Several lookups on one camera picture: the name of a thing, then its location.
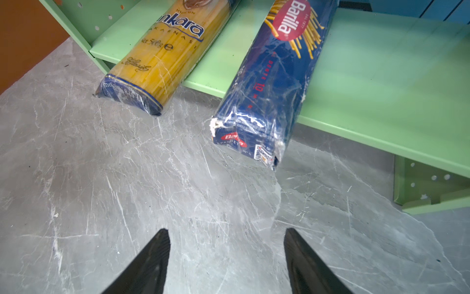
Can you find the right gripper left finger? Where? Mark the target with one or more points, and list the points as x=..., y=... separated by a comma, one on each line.
x=146, y=274

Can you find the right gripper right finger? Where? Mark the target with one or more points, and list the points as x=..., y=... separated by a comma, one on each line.
x=308, y=274

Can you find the blue Barilla spaghetti box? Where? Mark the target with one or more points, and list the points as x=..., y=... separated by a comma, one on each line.
x=257, y=115

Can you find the dark blue portrait spaghetti bag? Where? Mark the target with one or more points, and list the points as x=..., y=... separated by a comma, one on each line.
x=150, y=73

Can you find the green wooden two-tier shelf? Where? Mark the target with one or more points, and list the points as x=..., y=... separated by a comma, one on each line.
x=396, y=78

